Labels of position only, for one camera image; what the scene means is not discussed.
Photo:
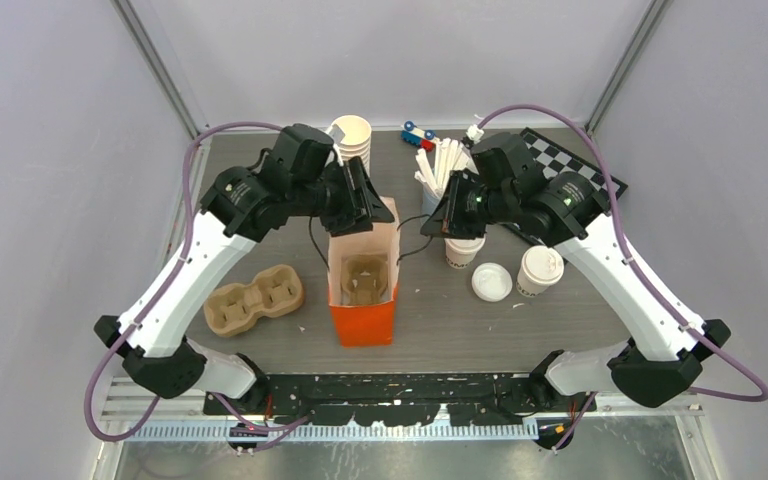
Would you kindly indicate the black white checkerboard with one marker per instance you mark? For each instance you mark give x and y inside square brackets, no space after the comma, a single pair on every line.
[557,159]

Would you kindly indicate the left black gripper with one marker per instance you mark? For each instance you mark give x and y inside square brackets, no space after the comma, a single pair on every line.
[361,206]

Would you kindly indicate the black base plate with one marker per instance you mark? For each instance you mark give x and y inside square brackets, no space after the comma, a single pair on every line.
[467,399]

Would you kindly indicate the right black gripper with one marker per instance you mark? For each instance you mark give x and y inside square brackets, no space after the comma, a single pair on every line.
[447,221]

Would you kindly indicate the blue straw holder cup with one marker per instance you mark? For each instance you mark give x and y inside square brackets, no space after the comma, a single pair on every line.
[429,201]

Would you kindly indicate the stack of white lids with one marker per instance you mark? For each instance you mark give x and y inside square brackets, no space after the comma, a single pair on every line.
[491,282]

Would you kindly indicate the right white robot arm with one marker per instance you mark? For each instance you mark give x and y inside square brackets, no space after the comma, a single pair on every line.
[668,342]

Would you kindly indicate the bundle of white straws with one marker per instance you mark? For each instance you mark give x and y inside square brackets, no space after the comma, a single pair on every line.
[435,167]

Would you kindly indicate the red blue toy car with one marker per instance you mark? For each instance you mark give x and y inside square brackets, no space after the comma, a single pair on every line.
[424,139]

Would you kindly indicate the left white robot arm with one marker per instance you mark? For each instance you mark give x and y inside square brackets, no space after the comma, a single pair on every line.
[297,177]

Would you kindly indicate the orange paper bag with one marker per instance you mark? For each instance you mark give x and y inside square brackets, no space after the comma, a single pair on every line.
[373,325]

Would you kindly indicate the brown cardboard cup carrier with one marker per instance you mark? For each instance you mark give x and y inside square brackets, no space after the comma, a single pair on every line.
[236,308]

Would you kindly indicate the white paper coffee cup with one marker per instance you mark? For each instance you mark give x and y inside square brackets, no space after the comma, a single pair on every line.
[530,286]
[461,252]

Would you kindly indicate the stack of paper cups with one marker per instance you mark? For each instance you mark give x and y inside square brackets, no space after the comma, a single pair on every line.
[352,135]

